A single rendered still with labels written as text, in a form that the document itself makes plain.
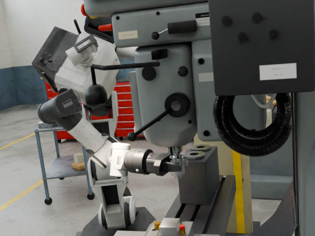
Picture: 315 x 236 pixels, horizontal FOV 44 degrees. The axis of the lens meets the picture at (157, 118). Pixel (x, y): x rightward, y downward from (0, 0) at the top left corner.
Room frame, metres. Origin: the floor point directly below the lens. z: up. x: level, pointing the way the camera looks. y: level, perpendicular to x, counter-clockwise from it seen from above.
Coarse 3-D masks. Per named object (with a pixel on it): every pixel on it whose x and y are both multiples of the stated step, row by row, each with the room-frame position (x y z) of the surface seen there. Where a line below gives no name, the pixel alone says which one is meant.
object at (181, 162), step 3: (183, 159) 1.21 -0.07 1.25; (171, 162) 1.20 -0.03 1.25; (174, 162) 1.20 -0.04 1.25; (177, 162) 1.20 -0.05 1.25; (180, 162) 1.20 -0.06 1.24; (183, 162) 1.21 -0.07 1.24; (183, 165) 1.21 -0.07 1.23; (183, 168) 1.21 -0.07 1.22; (180, 171) 1.20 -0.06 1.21; (183, 171) 1.20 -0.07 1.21; (171, 174) 1.21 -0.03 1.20; (174, 174) 1.20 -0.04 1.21; (177, 174) 1.20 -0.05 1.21; (180, 174) 1.20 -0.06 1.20; (183, 174) 1.20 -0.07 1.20
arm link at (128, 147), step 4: (112, 144) 1.36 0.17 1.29; (116, 144) 1.33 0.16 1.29; (120, 144) 1.32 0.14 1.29; (124, 144) 1.33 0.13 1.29; (128, 144) 1.34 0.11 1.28; (112, 148) 1.36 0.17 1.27; (116, 148) 1.32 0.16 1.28; (120, 148) 1.32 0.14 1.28; (124, 148) 1.32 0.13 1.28; (128, 148) 1.33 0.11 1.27
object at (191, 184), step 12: (204, 144) 1.67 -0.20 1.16; (192, 156) 1.51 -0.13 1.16; (204, 156) 1.52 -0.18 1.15; (216, 156) 1.64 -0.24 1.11; (192, 168) 1.48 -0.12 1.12; (204, 168) 1.46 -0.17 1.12; (216, 168) 1.62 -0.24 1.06; (180, 180) 1.50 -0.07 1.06; (192, 180) 1.48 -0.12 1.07; (204, 180) 1.46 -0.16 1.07; (216, 180) 1.61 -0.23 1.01; (180, 192) 1.51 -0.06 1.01; (192, 192) 1.49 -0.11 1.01; (204, 192) 1.47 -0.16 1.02; (204, 204) 1.47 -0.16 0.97
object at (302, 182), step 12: (300, 96) 0.94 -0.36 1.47; (312, 96) 0.93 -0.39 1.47; (300, 108) 0.94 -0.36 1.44; (312, 108) 0.93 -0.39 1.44; (300, 120) 0.94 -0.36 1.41; (312, 120) 0.93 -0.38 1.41; (300, 132) 0.94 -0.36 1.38; (312, 132) 0.93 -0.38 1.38; (300, 144) 0.94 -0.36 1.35; (312, 144) 0.93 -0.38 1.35; (300, 156) 0.94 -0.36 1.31; (312, 156) 0.93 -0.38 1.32; (300, 168) 0.94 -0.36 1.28; (312, 168) 0.92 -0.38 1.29; (300, 180) 0.95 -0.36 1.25; (312, 180) 0.92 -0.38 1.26; (300, 192) 0.95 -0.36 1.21; (312, 192) 0.92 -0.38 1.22; (300, 204) 0.95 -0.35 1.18; (312, 204) 0.92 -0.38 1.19; (300, 216) 0.95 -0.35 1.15; (312, 216) 0.92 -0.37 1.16; (300, 228) 0.95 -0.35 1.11; (312, 228) 0.92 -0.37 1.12
